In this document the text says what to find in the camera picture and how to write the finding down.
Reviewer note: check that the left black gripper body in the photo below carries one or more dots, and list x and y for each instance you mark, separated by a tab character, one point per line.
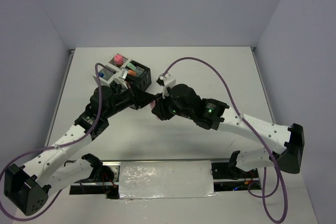
124	99

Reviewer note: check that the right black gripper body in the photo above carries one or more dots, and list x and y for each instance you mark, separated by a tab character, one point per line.
171	109

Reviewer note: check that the pink utility knife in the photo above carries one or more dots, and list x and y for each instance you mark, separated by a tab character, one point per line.
152	104

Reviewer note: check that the orange cap highlighter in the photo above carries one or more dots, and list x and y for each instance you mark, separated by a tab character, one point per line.
133	73

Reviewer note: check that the green highlighter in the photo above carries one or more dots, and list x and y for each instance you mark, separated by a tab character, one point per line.
132	67

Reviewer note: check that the pink cap glue bottle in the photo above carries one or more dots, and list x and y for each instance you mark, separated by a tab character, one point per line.
118	60

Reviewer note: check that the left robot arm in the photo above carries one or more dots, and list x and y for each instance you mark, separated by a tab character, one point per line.
29	186

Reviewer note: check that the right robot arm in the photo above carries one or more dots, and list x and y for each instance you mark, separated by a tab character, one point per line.
282	145

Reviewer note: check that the white slotted container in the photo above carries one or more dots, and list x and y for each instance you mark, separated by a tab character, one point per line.
109	69

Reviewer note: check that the silver foil covered plate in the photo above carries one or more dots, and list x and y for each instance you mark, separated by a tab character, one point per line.
175	179

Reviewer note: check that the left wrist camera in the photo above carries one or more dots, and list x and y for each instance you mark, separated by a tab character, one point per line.
120	76

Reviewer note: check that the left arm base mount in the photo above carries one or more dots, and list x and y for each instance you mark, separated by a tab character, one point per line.
106	185

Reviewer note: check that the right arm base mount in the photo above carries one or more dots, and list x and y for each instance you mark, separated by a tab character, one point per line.
227	179

